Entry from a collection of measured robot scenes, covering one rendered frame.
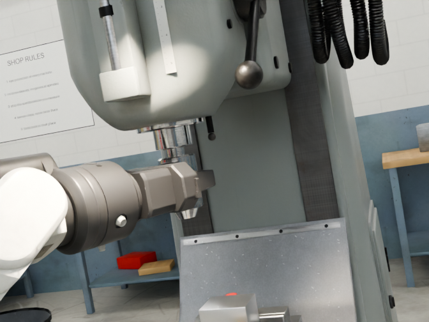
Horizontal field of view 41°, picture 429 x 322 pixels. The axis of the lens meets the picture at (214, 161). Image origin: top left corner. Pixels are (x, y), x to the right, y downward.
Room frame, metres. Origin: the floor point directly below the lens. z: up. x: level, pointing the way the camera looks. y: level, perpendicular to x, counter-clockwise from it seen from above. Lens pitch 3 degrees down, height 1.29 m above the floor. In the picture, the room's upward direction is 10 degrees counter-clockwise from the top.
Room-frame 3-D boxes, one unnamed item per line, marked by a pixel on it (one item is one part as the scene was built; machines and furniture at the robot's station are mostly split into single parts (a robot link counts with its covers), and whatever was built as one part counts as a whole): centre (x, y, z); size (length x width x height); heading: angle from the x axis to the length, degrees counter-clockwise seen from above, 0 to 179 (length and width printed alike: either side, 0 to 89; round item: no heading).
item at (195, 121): (0.72, 0.05, 1.31); 0.09 x 0.09 x 0.01
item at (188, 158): (0.72, 0.05, 1.26); 0.05 x 0.05 x 0.01
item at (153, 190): (0.65, 0.11, 1.23); 0.13 x 0.12 x 0.10; 49
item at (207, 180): (0.69, 0.02, 1.23); 0.06 x 0.02 x 0.03; 139
